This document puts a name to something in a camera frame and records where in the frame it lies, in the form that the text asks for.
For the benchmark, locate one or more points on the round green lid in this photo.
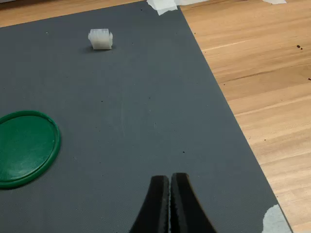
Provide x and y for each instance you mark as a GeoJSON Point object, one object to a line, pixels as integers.
{"type": "Point", "coordinates": [24, 150]}

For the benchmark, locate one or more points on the white tape strip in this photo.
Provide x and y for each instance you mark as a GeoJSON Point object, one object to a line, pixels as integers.
{"type": "Point", "coordinates": [162, 4]}
{"type": "Point", "coordinates": [274, 1]}
{"type": "Point", "coordinates": [273, 222]}

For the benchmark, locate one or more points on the dark grey mat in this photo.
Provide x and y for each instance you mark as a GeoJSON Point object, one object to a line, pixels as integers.
{"type": "Point", "coordinates": [121, 116]}

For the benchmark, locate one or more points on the white plastic terminal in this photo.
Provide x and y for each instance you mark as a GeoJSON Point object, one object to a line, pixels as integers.
{"type": "Point", "coordinates": [100, 41]}

